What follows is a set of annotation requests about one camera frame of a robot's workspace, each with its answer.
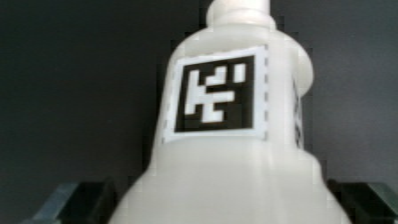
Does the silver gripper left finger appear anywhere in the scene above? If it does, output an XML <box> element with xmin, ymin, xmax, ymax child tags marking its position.
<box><xmin>20</xmin><ymin>179</ymin><xmax>117</xmax><ymax>224</ymax></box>

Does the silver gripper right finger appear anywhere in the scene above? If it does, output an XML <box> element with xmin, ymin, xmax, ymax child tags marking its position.
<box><xmin>327</xmin><ymin>180</ymin><xmax>398</xmax><ymax>224</ymax></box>

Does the white lamp bulb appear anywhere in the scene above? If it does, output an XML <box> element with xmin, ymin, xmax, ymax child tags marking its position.
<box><xmin>108</xmin><ymin>0</ymin><xmax>350</xmax><ymax>224</ymax></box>

